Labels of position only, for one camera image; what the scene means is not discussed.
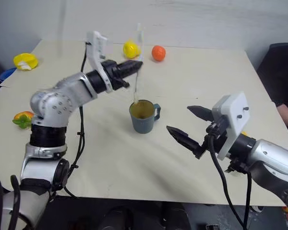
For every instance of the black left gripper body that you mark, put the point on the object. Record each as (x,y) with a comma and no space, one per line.
(112,70)

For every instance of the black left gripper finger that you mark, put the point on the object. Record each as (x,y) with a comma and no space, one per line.
(132,63)
(129,71)

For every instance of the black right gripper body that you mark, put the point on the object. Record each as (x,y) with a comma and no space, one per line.
(217,134)

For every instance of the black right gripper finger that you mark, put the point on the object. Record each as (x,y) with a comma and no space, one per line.
(202,113)
(184,140)

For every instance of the clear plastic spoon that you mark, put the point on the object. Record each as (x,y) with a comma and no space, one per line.
(135,89)

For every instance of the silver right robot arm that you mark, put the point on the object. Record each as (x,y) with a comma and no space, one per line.
(273,155)

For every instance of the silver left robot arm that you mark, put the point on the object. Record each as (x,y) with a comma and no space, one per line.
(52,100)

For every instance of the blue-grey mug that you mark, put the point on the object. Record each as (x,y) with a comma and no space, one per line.
(141,125)

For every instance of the yellow toy lemon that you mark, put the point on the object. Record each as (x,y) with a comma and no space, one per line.
(130,49)

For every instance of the small yellow toy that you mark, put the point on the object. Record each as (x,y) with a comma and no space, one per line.
(244,133)

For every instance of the person in black clothing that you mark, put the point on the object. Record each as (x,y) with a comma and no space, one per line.
(282,79)

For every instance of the yellow toy cup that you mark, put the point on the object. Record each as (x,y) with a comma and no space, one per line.
(26,61)

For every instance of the orange toy fruit green leaves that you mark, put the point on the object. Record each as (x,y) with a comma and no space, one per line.
(22,118)

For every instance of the blue ribbed plate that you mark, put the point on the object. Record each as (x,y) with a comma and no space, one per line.
(6,74)

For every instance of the small red yellow object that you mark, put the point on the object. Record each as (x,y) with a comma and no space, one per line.
(287,214)

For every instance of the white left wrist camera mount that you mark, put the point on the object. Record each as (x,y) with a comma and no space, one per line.
(96,48)

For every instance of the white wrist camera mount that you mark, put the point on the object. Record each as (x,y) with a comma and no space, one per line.
(96,48)
(235,112)

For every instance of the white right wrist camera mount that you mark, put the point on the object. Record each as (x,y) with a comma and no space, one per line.
(235,112)

